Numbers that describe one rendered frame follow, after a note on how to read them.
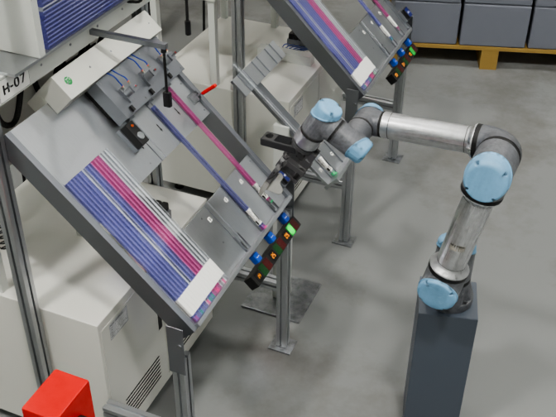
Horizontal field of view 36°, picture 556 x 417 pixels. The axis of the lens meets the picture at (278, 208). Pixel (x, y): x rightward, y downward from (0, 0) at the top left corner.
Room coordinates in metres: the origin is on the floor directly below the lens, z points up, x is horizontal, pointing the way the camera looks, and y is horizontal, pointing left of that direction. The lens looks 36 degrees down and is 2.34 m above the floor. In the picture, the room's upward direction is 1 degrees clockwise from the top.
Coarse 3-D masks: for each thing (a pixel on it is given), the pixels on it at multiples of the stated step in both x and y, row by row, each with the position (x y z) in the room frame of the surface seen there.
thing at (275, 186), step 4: (280, 176) 2.06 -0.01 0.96; (272, 180) 2.05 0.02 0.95; (276, 180) 2.05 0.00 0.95; (280, 180) 2.05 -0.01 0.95; (264, 184) 2.05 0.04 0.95; (268, 184) 2.04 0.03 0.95; (272, 184) 2.05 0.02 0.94; (276, 184) 2.05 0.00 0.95; (260, 188) 2.06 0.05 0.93; (264, 188) 2.04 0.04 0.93; (268, 188) 2.04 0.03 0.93; (272, 188) 2.04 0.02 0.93; (276, 188) 2.04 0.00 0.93; (280, 188) 2.04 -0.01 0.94; (260, 192) 2.05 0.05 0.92; (272, 192) 2.04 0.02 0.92; (276, 192) 2.04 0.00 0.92; (280, 192) 2.04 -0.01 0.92; (260, 196) 2.05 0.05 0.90
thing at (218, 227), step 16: (240, 176) 2.26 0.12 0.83; (256, 176) 2.30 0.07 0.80; (224, 192) 2.16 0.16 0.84; (240, 192) 2.20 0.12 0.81; (256, 192) 2.24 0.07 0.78; (208, 208) 2.07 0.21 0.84; (224, 208) 2.11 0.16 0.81; (240, 208) 2.14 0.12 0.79; (256, 208) 2.19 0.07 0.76; (272, 208) 2.22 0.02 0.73; (192, 224) 1.98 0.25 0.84; (208, 224) 2.02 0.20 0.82; (224, 224) 2.06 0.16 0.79; (240, 224) 2.09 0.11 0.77; (256, 224) 2.12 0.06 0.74; (208, 240) 1.97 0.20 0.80; (224, 240) 2.00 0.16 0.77; (240, 240) 2.04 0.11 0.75; (208, 256) 1.92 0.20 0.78; (224, 256) 1.95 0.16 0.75; (240, 256) 1.99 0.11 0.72; (224, 272) 1.91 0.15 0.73; (176, 304) 1.72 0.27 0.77; (192, 320) 1.71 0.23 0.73
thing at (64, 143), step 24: (24, 120) 1.95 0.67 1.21; (48, 120) 2.00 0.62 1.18; (72, 120) 2.05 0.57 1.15; (96, 120) 2.10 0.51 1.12; (144, 120) 2.21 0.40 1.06; (192, 120) 2.33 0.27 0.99; (24, 144) 1.89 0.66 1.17; (48, 144) 1.93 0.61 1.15; (72, 144) 1.98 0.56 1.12; (96, 144) 2.03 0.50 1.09; (120, 144) 2.08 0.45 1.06; (168, 144) 2.19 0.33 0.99; (48, 168) 1.87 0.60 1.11; (72, 168) 1.91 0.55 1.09; (144, 168) 2.05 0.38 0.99
